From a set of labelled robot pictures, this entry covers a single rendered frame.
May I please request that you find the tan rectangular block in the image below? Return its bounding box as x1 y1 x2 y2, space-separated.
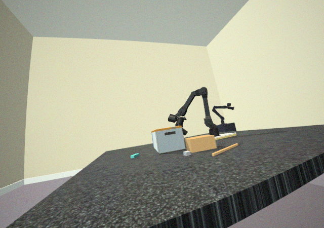
185 135 217 153

